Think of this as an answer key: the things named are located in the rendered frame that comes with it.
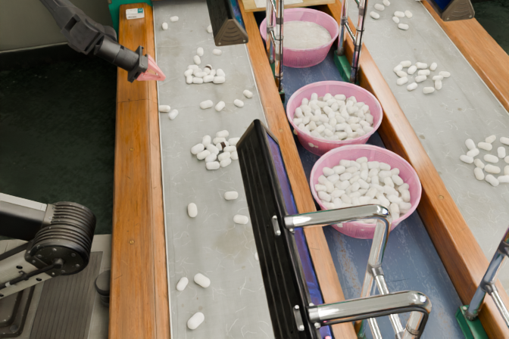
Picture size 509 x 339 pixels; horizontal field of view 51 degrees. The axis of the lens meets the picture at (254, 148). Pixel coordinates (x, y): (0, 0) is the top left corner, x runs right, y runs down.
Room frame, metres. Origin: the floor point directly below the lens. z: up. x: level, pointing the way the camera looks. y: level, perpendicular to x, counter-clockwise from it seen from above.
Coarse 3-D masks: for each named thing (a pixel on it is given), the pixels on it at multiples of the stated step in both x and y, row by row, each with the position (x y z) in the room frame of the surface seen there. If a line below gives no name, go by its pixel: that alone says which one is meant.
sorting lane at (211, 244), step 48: (192, 48) 1.53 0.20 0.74; (240, 48) 1.52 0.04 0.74; (192, 96) 1.27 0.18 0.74; (240, 96) 1.26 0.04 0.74; (192, 144) 1.06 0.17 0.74; (192, 192) 0.88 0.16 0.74; (240, 192) 0.88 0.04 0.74; (192, 240) 0.74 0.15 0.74; (240, 240) 0.74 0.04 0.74; (192, 288) 0.61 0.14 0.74; (240, 288) 0.61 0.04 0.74; (192, 336) 0.51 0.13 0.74; (240, 336) 0.50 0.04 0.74
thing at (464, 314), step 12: (504, 240) 0.54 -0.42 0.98; (504, 252) 0.54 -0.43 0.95; (492, 264) 0.54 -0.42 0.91; (504, 264) 0.54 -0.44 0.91; (492, 276) 0.54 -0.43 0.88; (480, 288) 0.54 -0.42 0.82; (492, 288) 0.53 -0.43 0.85; (480, 300) 0.54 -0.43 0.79; (456, 312) 0.57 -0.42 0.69; (468, 312) 0.54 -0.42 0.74; (504, 312) 0.48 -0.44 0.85; (468, 324) 0.53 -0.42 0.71; (480, 324) 0.53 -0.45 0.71; (468, 336) 0.51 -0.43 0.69; (480, 336) 0.50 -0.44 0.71
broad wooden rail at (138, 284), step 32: (128, 32) 1.60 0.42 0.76; (128, 96) 1.25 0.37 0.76; (128, 128) 1.11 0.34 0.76; (128, 160) 0.98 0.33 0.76; (160, 160) 1.00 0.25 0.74; (128, 192) 0.87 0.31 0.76; (160, 192) 0.88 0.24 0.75; (128, 224) 0.77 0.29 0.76; (160, 224) 0.78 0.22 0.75; (128, 256) 0.68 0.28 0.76; (160, 256) 0.69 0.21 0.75; (128, 288) 0.60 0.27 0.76; (160, 288) 0.61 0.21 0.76; (128, 320) 0.53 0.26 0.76; (160, 320) 0.53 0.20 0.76
